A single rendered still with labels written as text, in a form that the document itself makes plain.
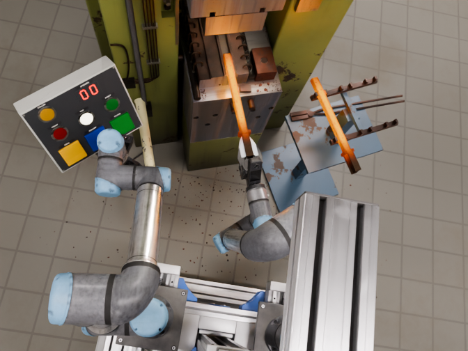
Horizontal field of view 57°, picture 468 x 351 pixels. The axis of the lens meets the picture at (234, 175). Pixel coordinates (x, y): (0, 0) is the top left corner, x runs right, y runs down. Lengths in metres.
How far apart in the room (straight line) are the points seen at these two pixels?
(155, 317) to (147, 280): 0.40
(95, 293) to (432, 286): 2.24
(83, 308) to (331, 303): 0.68
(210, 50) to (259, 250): 0.90
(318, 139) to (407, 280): 1.16
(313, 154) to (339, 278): 1.57
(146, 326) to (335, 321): 1.02
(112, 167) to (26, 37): 1.96
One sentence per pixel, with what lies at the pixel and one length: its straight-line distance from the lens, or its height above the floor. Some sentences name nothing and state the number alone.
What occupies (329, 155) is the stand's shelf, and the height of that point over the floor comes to 0.67.
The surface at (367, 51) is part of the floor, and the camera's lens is 3.28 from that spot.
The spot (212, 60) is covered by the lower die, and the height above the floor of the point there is 0.99.
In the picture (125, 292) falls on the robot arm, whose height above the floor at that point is 1.46.
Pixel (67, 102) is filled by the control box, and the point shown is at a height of 1.17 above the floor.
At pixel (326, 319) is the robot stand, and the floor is 2.03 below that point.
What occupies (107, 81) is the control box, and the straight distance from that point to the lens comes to 1.54.
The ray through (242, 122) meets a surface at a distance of 1.64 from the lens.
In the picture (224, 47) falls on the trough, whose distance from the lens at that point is 1.82.
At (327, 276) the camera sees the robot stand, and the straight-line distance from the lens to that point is 0.49.
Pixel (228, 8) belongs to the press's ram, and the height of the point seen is 1.40.
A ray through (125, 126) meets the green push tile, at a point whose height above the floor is 1.00.
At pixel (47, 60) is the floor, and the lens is 3.03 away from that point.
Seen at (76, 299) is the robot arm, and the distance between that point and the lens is 1.05.
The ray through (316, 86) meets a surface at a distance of 1.86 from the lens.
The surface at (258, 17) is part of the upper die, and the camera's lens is 1.47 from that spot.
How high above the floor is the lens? 2.49
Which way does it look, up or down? 71 degrees down
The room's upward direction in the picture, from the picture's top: 23 degrees clockwise
